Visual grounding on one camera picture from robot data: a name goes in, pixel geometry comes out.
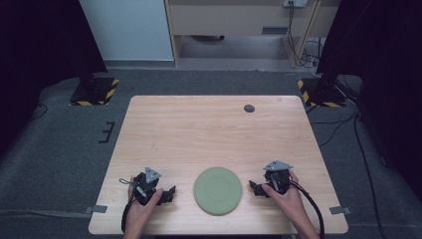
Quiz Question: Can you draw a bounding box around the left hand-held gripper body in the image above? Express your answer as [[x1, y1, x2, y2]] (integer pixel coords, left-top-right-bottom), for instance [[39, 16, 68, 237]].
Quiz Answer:
[[132, 166, 162, 206]]

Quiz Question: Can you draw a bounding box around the black stand with striped base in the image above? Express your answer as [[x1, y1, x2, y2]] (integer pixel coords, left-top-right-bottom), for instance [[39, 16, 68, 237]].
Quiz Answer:
[[69, 63, 120, 108], [297, 66, 348, 109]]

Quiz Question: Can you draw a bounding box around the bundle of black hanging cables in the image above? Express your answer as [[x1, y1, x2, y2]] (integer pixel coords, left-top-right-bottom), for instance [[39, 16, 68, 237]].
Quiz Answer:
[[287, 2, 324, 69]]

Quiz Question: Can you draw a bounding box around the person's left hand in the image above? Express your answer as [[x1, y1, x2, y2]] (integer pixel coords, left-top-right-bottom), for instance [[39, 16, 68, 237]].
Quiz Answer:
[[126, 177, 164, 227]]

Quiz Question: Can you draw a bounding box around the white power strip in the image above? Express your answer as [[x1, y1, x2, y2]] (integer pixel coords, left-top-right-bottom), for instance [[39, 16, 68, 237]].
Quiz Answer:
[[283, 0, 309, 9]]

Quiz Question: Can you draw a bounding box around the person's right hand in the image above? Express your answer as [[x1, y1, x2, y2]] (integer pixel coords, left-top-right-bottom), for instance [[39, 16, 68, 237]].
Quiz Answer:
[[262, 169, 312, 224]]

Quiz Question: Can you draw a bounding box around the white panel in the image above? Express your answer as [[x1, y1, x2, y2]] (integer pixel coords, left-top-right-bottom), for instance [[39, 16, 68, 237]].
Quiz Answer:
[[79, 0, 175, 62]]

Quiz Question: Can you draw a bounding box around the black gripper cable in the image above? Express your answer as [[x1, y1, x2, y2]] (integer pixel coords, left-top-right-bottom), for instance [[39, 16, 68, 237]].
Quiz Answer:
[[120, 198, 135, 233], [290, 181, 326, 239]]

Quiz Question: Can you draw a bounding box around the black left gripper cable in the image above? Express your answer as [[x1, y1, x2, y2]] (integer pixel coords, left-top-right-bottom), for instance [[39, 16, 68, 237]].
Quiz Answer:
[[120, 198, 135, 233]]

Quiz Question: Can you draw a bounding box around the long black floor cable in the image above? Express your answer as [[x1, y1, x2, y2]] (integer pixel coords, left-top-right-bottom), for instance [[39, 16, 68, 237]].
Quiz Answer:
[[352, 113, 387, 239]]

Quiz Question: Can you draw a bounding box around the black looped floor cable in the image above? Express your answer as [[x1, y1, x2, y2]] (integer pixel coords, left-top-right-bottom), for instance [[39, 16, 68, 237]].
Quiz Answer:
[[29, 103, 49, 121]]

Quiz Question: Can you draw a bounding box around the grey tape strip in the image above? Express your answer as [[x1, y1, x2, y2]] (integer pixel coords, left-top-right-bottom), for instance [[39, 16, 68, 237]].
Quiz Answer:
[[328, 205, 352, 215], [84, 204, 108, 214]]

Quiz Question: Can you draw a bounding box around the beige wooden desk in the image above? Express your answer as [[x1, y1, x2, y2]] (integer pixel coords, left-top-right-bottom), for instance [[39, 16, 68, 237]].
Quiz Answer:
[[164, 0, 342, 70]]

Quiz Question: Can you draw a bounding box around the thin black floor cable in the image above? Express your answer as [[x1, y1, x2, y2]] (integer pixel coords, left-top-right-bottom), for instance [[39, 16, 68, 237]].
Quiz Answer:
[[310, 113, 358, 147]]

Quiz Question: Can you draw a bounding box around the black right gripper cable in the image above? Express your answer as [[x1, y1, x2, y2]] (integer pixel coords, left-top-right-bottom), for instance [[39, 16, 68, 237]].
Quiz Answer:
[[290, 181, 326, 239]]

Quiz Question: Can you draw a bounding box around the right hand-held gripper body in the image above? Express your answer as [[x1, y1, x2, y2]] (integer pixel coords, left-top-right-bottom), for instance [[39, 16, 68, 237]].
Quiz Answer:
[[263, 159, 295, 195]]

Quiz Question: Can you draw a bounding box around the black curtain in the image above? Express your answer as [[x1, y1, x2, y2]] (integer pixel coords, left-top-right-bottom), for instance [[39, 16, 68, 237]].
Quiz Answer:
[[316, 0, 422, 200], [0, 0, 108, 157]]

